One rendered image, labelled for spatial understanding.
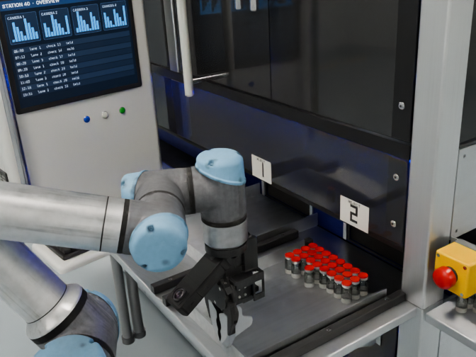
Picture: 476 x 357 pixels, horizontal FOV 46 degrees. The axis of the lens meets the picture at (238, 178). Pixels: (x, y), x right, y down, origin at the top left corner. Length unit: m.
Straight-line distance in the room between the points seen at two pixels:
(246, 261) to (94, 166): 0.92
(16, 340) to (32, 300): 1.81
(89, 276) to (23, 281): 2.14
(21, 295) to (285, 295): 0.53
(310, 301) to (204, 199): 0.42
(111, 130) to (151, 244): 1.08
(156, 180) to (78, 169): 0.93
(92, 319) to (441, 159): 0.66
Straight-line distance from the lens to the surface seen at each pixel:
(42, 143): 1.69
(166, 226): 0.72
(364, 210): 1.21
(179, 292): 0.93
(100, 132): 1.77
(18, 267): 0.95
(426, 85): 1.03
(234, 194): 0.87
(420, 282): 1.17
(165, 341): 2.55
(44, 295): 0.97
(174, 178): 0.86
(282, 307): 1.18
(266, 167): 1.45
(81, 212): 0.75
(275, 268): 1.30
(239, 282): 0.95
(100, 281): 3.02
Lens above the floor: 1.57
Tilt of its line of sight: 23 degrees down
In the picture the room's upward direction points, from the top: 3 degrees counter-clockwise
